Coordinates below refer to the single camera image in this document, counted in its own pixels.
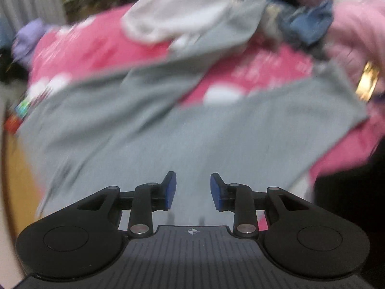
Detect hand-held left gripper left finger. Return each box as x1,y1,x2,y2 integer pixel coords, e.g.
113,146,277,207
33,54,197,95
77,171,176,238

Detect red package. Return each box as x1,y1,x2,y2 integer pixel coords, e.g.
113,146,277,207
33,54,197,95
4,116,23,134

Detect white garment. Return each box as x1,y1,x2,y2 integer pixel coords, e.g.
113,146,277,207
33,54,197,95
122,0,238,44

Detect light pink quilt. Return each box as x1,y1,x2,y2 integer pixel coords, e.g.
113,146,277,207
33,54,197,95
292,0,385,103

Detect grey pants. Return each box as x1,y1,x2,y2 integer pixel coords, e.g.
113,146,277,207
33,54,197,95
16,0,369,226

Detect pink floral blanket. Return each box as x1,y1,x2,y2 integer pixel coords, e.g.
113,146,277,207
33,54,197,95
27,4,385,232

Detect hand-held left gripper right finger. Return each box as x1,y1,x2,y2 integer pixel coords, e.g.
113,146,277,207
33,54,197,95
210,172,310,238

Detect blue denim jeans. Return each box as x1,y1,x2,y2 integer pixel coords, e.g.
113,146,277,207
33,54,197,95
277,0,334,47

